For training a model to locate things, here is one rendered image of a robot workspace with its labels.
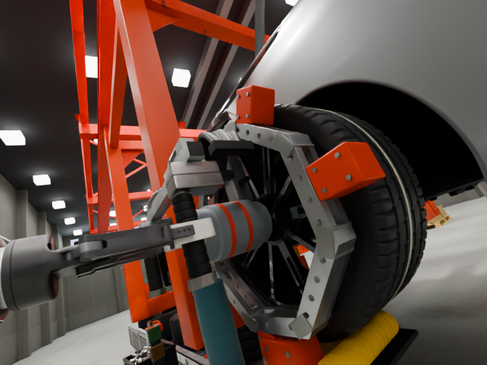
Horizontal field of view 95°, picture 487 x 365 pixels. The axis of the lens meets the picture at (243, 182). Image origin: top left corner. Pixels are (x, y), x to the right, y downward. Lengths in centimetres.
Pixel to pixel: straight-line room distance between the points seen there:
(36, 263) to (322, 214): 39
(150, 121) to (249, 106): 76
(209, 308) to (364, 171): 48
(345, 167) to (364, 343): 39
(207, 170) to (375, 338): 51
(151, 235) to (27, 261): 12
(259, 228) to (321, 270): 19
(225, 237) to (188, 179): 19
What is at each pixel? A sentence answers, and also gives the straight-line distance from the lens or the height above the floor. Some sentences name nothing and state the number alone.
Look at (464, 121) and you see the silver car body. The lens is 81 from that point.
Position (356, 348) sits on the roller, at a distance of 61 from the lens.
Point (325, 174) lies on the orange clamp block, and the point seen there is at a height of 85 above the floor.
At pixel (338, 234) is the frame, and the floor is 75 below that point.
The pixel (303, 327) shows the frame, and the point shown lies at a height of 60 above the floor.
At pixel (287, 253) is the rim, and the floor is 74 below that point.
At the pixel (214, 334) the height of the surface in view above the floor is 62.
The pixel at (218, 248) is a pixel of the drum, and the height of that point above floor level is 80.
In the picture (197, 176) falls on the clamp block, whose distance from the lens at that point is 39.
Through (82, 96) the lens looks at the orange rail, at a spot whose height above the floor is 341.
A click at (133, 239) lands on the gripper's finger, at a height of 83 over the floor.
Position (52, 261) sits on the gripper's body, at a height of 83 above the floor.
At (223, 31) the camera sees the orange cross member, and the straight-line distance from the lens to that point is 236.
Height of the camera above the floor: 77
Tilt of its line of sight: 18 degrees up
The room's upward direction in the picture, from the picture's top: 19 degrees counter-clockwise
